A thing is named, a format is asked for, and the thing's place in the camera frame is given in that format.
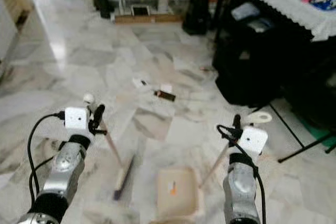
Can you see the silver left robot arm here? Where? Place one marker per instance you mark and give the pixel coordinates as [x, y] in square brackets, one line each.
[65, 167]

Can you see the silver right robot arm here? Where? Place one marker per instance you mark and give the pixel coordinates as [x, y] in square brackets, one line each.
[240, 190]

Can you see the large black bag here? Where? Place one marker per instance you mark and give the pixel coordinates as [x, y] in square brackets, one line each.
[257, 64]

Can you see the small brown box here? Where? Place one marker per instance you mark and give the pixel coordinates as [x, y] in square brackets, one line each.
[165, 95]

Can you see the small white box scrap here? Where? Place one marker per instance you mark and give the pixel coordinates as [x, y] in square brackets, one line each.
[166, 88]

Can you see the black metal stand leg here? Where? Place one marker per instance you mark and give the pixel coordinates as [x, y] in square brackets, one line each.
[307, 150]

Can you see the green mat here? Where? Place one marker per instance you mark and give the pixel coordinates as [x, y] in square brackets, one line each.
[320, 128]

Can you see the wooden plank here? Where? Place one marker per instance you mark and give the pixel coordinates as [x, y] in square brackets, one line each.
[148, 19]

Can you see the small white framed screen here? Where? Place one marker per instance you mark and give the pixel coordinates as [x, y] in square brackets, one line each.
[140, 10]

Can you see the clear plastic bag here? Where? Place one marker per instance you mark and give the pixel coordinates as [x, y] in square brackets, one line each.
[245, 10]

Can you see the black backpack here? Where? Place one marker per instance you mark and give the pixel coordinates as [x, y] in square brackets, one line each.
[197, 15]

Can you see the table with white lace cloth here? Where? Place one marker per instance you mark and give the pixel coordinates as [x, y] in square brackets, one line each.
[273, 1]

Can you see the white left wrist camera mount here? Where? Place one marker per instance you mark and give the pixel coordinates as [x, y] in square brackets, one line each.
[76, 118]

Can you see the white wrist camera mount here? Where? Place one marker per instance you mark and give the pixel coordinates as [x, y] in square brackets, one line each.
[253, 140]
[76, 118]

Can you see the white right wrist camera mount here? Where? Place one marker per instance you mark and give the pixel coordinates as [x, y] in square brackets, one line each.
[253, 140]

